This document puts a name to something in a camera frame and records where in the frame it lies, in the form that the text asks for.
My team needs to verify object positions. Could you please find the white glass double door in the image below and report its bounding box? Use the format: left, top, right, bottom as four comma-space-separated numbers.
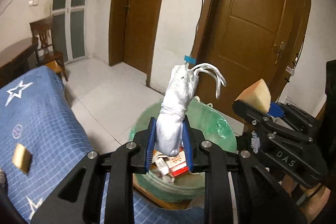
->
51, 0, 86, 63

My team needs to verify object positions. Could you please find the gold small box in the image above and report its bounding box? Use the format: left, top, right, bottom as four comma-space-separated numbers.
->
12, 143, 33, 174

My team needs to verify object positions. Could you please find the wooden chair right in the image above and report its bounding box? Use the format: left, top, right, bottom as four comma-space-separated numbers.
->
30, 16, 68, 81

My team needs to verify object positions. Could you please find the dark wooden dining table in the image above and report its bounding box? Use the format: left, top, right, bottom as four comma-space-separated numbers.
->
0, 38, 38, 88

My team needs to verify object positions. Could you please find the green lined trash bin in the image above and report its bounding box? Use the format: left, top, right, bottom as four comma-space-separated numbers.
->
128, 98, 237, 203

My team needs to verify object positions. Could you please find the red white cigarette box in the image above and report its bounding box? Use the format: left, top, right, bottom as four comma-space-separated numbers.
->
165, 151, 189, 177

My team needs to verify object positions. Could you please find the brown wooden door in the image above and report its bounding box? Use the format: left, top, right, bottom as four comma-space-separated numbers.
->
109, 0, 162, 86
194, 0, 311, 117

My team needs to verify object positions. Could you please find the white medicine box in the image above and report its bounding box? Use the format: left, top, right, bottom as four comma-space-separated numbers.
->
152, 150, 175, 184

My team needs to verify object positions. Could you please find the wall light switch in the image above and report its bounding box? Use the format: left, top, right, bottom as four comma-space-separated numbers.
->
29, 0, 39, 7

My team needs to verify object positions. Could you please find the yellow sponge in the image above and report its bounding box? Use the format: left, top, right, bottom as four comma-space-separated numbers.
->
235, 79, 271, 113

